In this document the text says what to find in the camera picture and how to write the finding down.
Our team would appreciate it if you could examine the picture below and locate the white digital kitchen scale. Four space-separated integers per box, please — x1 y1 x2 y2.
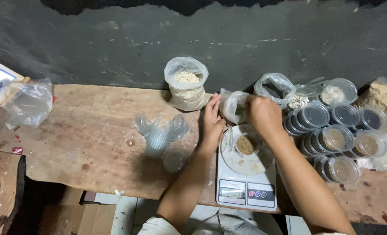
216 124 278 212

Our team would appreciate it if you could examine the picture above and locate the plastic bag with dark contents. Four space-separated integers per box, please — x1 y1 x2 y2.
253 73 297 106

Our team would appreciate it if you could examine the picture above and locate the person's left hand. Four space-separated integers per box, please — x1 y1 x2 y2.
199 93 227 149

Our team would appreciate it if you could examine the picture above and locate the crumpled empty clear plastic bag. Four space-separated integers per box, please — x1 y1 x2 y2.
4 78 54 130

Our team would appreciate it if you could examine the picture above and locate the person's light clothing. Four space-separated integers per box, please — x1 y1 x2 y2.
137 208 284 235

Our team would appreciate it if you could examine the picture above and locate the lidded tub of white chunks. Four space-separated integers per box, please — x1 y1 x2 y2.
320 78 358 106

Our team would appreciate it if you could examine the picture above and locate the small clear plastic bag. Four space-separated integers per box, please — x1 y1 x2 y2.
219 88 250 125

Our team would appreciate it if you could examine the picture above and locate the clear cup of brown powder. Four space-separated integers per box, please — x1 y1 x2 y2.
234 132 260 156

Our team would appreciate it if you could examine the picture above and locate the brown cardboard box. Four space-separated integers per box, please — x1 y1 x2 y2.
38 187 116 235

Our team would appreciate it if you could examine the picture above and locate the bag of white powder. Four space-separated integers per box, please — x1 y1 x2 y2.
357 132 387 171

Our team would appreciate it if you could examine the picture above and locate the bag of tan powder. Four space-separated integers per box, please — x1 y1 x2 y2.
355 77 387 115

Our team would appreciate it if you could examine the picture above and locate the bagged stack of clear cups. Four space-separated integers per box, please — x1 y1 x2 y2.
134 112 191 159

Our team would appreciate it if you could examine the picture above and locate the empty clear plastic cup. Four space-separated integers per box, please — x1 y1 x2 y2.
162 148 188 174

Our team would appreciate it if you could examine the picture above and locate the clear tub of white chunks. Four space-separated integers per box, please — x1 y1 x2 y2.
286 84 325 111

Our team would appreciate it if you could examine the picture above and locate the group of filled lidded cups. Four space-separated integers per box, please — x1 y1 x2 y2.
282 101 387 185

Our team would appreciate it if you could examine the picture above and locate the plastic bag of pale flakes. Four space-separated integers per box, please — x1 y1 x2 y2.
164 57 209 112

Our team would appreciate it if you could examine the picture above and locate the person's right hand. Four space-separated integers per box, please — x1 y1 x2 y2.
245 95 284 142

